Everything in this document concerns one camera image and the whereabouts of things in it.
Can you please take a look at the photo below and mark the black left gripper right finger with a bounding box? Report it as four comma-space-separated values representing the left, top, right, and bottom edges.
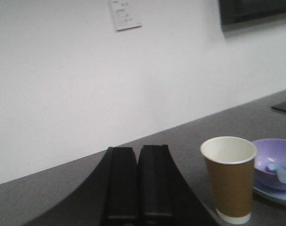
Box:
138, 145, 218, 226

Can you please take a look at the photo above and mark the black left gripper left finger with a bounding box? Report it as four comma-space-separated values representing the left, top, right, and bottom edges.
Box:
26, 147, 138, 226

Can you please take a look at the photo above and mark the brown paper cup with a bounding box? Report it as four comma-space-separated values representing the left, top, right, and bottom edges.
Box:
200, 137, 257, 225

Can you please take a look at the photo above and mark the purple bowl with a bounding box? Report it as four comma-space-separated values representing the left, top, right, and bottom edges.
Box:
253, 138, 286, 191

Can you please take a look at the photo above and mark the light blue spoon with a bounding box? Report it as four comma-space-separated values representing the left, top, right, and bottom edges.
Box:
267, 163, 286, 184

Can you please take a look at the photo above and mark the light blue plate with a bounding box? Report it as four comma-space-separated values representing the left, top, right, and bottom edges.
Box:
253, 181, 286, 206

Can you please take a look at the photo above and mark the black range hood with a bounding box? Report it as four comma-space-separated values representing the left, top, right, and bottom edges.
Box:
218, 0, 286, 33

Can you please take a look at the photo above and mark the white wall socket right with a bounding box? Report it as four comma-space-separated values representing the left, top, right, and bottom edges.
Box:
109, 0, 142, 32

